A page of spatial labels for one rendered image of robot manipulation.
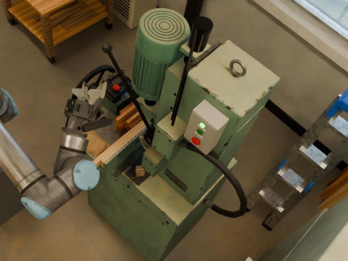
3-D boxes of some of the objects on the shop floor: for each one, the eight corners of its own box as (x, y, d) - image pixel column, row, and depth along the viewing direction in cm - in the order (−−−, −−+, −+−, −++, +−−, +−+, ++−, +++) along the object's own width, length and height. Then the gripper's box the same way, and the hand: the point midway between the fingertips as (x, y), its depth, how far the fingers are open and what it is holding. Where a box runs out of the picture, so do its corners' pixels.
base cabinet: (137, 158, 277) (148, 97, 217) (202, 216, 263) (233, 168, 203) (87, 203, 255) (84, 148, 195) (155, 269, 241) (174, 232, 181)
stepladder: (251, 191, 279) (349, 74, 186) (281, 218, 272) (397, 110, 179) (238, 206, 270) (334, 90, 177) (268, 233, 263) (384, 128, 170)
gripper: (76, 134, 130) (93, 75, 132) (51, 129, 145) (66, 75, 147) (99, 141, 136) (115, 83, 137) (72, 134, 151) (86, 83, 152)
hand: (97, 81), depth 144 cm, fingers open, 14 cm apart
